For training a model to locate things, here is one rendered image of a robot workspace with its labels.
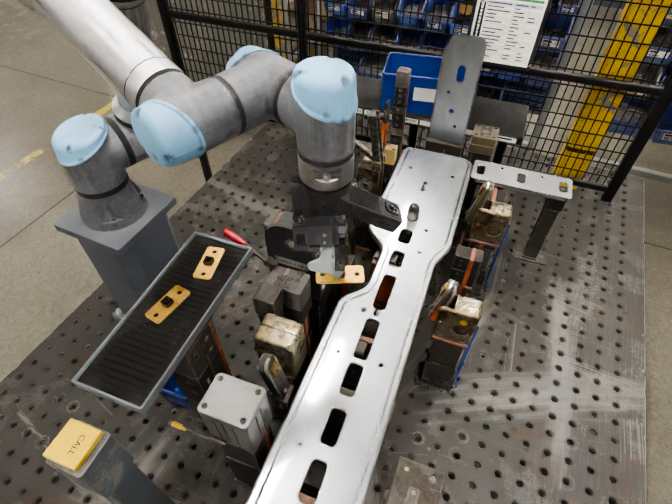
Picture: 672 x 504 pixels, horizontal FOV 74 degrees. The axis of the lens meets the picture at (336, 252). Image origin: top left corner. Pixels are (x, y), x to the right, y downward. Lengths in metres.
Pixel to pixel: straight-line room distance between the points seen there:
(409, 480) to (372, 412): 0.14
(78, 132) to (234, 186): 0.87
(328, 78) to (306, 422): 0.63
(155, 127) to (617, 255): 1.58
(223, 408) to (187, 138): 0.47
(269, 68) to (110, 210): 0.66
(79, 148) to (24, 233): 2.12
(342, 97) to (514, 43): 1.22
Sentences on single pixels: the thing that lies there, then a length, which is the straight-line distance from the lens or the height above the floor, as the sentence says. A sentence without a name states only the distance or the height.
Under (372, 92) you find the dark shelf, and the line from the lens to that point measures 1.74.
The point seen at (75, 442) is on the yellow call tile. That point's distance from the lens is 0.82.
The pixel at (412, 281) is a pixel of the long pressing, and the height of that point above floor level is 1.00.
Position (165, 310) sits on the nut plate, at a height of 1.16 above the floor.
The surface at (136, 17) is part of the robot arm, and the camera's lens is 0.94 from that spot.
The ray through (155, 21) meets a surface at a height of 0.60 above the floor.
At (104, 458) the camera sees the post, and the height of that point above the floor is 1.12.
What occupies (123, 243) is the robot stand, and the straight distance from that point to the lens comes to 1.14.
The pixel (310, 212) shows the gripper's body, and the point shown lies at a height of 1.41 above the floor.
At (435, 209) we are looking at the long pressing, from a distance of 1.29.
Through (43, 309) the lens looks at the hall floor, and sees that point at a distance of 2.68.
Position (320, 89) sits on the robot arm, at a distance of 0.52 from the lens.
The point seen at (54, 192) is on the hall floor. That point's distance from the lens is 3.37.
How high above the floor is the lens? 1.85
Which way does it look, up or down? 48 degrees down
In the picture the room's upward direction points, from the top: straight up
